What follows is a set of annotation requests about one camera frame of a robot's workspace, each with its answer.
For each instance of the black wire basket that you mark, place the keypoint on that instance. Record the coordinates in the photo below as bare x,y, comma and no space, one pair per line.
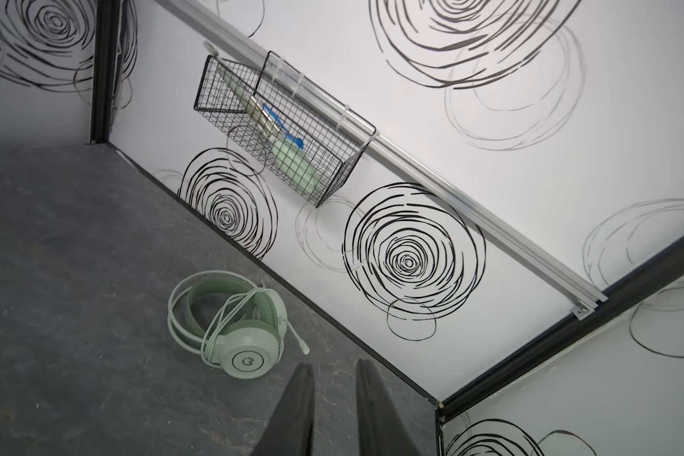
286,122

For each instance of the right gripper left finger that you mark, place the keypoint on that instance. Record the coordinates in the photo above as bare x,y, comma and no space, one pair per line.
290,429

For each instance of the aluminium wall rail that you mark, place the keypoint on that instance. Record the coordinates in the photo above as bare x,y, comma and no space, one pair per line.
586,296

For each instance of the right corner frame post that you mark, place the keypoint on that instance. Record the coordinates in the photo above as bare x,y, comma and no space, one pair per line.
662,270

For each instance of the black corner frame post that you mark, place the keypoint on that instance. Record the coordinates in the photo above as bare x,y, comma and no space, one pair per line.
108,27

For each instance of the mint green headphones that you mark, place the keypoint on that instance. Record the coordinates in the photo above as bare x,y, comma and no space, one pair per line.
245,338

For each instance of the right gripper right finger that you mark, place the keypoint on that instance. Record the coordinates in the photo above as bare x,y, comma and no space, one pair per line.
381,431

